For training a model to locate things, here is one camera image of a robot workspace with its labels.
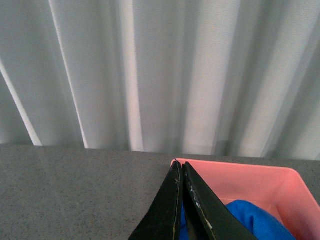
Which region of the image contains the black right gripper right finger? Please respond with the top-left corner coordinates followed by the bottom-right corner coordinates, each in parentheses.
top-left (182, 162), bottom-right (255, 240)

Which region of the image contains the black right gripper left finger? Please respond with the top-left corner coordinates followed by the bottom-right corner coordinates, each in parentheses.
top-left (129, 161), bottom-right (184, 240)

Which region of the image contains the blue microfiber cloth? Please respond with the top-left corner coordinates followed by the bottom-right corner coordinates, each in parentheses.
top-left (179, 199), bottom-right (297, 240)

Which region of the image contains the pink plastic bin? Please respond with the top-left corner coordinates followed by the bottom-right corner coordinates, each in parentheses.
top-left (177, 158), bottom-right (320, 240)

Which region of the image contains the white pleated curtain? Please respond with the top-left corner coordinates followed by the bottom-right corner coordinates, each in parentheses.
top-left (0, 0), bottom-right (320, 160)

